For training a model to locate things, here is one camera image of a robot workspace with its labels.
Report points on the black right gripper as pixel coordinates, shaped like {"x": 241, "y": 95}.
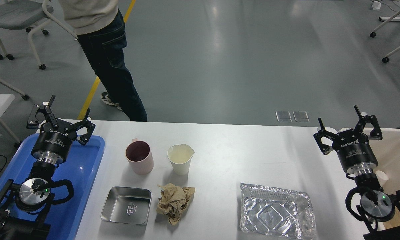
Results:
{"x": 354, "y": 151}

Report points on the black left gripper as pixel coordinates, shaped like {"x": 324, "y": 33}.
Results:
{"x": 55, "y": 141}

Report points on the pink ceramic mug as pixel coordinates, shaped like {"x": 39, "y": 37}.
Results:
{"x": 138, "y": 154}

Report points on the aluminium foil container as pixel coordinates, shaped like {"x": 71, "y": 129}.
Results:
{"x": 276, "y": 212}

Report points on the square steel tray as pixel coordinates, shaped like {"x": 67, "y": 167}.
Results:
{"x": 127, "y": 205}

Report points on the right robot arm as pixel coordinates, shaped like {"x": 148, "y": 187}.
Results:
{"x": 367, "y": 202}

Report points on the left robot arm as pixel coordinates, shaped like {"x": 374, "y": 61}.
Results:
{"x": 24, "y": 207}

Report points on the blue plastic tray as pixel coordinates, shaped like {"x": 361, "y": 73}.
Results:
{"x": 80, "y": 168}

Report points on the beige plastic bin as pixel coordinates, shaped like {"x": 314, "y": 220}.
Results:
{"x": 387, "y": 153}

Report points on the paper cup in bin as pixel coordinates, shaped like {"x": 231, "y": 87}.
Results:
{"x": 382, "y": 177}

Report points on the right floor socket plate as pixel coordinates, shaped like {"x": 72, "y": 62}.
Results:
{"x": 301, "y": 116}

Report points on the floor socket plate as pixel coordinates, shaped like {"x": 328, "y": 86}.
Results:
{"x": 301, "y": 116}
{"x": 283, "y": 116}

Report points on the left floor socket plate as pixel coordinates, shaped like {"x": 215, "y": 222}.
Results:
{"x": 283, "y": 116}

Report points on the person in jeans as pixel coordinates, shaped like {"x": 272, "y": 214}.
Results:
{"x": 100, "y": 30}

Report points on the white paper cup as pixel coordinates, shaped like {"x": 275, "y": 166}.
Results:
{"x": 180, "y": 157}

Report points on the grey office chair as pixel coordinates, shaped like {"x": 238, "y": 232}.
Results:
{"x": 31, "y": 15}

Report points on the crumpled brown paper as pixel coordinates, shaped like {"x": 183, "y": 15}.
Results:
{"x": 174, "y": 201}

